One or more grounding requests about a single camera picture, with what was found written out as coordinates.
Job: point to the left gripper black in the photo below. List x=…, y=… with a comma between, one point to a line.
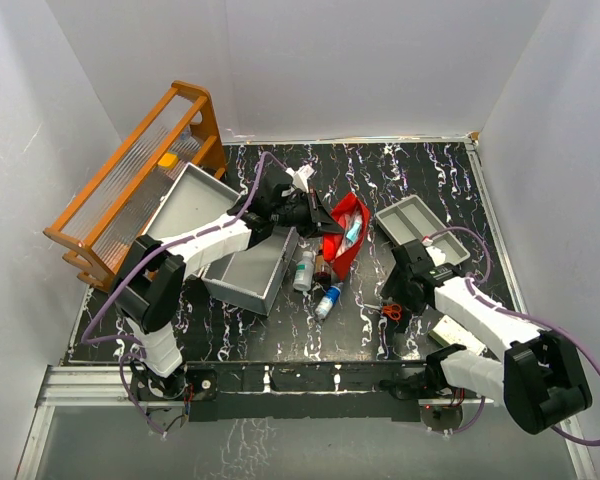
x=318, y=219

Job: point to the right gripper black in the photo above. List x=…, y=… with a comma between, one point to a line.
x=393, y=291

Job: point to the orange small scissors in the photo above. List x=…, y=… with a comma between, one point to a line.
x=392, y=311

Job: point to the red first aid pouch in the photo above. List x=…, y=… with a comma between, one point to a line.
x=340, y=250

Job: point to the light blue plastic tweezers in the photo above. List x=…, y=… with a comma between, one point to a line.
x=353, y=230

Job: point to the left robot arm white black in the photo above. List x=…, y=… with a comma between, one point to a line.
x=146, y=291

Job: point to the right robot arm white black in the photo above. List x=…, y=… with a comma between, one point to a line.
x=535, y=372

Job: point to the white green medicine bottle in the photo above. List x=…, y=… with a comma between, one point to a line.
x=304, y=272

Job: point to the grey metal medicine case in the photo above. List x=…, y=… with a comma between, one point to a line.
x=249, y=278

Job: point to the white green small box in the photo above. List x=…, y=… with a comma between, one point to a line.
x=447, y=332

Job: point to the brown bottle orange cap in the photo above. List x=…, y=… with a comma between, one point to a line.
x=322, y=271

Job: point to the grey divided plastic tray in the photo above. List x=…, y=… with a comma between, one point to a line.
x=411, y=219

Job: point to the white blue spray bottle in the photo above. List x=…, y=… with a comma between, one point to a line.
x=327, y=302

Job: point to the yellow block on rack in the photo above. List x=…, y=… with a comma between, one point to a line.
x=168, y=161

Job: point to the orange wooden rack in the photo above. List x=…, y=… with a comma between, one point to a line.
x=103, y=219

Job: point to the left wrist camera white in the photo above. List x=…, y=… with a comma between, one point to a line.
x=300, y=177

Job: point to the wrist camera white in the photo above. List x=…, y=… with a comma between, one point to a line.
x=437, y=255
x=300, y=177

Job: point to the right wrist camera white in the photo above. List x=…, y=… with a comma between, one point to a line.
x=437, y=255

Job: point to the aluminium front rail frame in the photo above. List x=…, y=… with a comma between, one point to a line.
x=259, y=422

